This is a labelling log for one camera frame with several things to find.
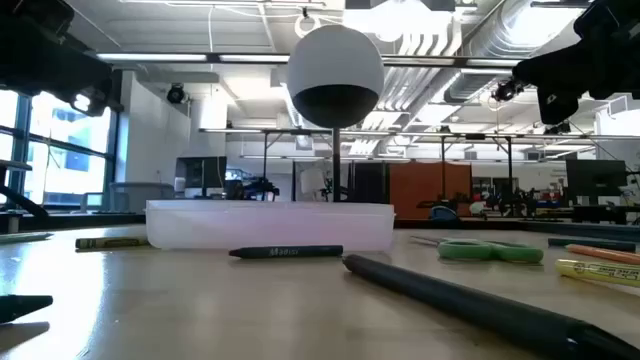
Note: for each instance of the white globe lamp black stand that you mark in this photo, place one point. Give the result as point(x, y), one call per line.
point(335, 60)

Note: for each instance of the dark teal pen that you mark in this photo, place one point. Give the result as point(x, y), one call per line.
point(590, 244)

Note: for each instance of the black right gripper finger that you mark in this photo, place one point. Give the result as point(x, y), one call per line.
point(555, 75)

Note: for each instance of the black aluminium table frame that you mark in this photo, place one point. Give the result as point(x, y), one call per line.
point(75, 220)

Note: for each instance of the orange partition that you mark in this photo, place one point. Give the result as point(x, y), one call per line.
point(420, 190)

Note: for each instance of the black beam with light strips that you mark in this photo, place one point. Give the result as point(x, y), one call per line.
point(150, 57)

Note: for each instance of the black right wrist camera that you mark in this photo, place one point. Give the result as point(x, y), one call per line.
point(595, 20)

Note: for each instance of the black ceiling spotlight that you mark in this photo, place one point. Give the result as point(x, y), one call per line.
point(506, 91)
point(176, 94)
point(557, 128)

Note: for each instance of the black monitor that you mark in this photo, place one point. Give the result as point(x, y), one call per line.
point(595, 180)
point(200, 172)

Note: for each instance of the grey storage bin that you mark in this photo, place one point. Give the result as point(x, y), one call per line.
point(140, 197)

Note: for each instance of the blue round bag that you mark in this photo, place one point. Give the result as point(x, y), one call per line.
point(442, 214)

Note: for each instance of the thick black pen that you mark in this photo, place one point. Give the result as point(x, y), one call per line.
point(475, 302)

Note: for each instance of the clear plastic supply box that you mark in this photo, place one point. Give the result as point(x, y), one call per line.
point(270, 225)

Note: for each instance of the dark green crayon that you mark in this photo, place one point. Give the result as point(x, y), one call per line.
point(285, 251)

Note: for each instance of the yellow crayon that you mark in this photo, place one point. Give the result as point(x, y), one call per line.
point(110, 243)

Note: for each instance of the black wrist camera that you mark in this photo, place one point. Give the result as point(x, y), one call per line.
point(595, 20)
point(35, 17)

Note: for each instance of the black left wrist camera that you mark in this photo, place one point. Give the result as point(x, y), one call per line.
point(35, 17)

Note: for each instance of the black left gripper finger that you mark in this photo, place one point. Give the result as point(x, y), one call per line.
point(100, 87)

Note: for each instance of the yellow highlighter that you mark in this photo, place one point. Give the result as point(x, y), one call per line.
point(600, 272)

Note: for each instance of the black background workstation frame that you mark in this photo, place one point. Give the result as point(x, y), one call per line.
point(265, 165)

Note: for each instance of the short dark marker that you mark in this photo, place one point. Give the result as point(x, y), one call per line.
point(20, 306)

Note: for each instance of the pale green pen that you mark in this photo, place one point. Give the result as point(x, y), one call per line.
point(25, 237)

